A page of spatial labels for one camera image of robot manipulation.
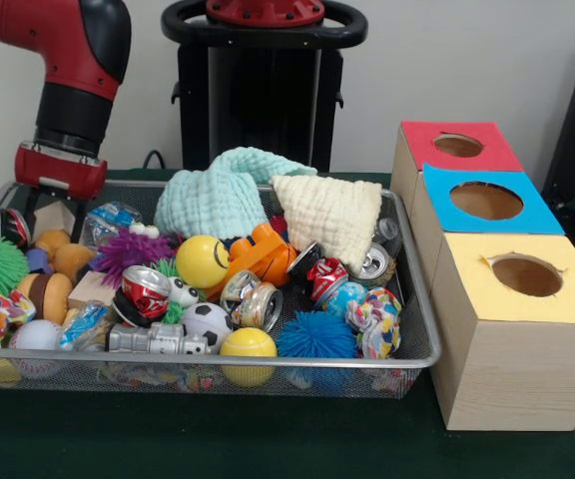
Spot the orange plastic toy block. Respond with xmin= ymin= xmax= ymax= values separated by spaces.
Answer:
xmin=208 ymin=223 xmax=298 ymax=300

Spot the yellow smiley ball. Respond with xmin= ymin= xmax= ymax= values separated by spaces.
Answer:
xmin=175 ymin=235 xmax=231 ymax=290

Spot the orange toy croissant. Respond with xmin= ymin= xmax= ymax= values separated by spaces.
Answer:
xmin=50 ymin=242 xmax=97 ymax=283

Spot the clear mesh bin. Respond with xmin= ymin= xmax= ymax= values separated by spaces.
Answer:
xmin=0 ymin=178 xmax=442 ymax=400

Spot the blue spiky rubber ball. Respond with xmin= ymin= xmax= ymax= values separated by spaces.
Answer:
xmin=276 ymin=311 xmax=358 ymax=360

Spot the wooden box with three holes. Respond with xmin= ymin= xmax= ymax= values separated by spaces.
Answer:
xmin=390 ymin=121 xmax=575 ymax=432

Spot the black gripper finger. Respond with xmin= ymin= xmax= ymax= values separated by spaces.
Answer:
xmin=26 ymin=185 xmax=45 ymax=219
xmin=71 ymin=198 xmax=87 ymax=240

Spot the cream yellow waffle cloth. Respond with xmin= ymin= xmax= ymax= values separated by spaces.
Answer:
xmin=270 ymin=172 xmax=383 ymax=272

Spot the colourful rope knot toy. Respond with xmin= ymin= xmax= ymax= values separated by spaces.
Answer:
xmin=345 ymin=287 xmax=401 ymax=360

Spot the purple spiky monster toy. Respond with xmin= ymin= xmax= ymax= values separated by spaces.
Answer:
xmin=95 ymin=230 xmax=177 ymax=290

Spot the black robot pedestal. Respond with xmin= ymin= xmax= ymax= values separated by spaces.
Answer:
xmin=163 ymin=0 xmax=368 ymax=173

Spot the small soccer ball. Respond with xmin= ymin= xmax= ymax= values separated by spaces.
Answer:
xmin=181 ymin=302 xmax=234 ymax=352

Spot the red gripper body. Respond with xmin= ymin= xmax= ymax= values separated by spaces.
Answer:
xmin=13 ymin=143 xmax=109 ymax=201

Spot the dark green tablecloth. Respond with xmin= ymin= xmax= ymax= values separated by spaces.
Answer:
xmin=0 ymin=168 xmax=575 ymax=479

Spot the mint green waffle cloth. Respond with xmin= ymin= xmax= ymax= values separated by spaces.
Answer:
xmin=154 ymin=148 xmax=318 ymax=240

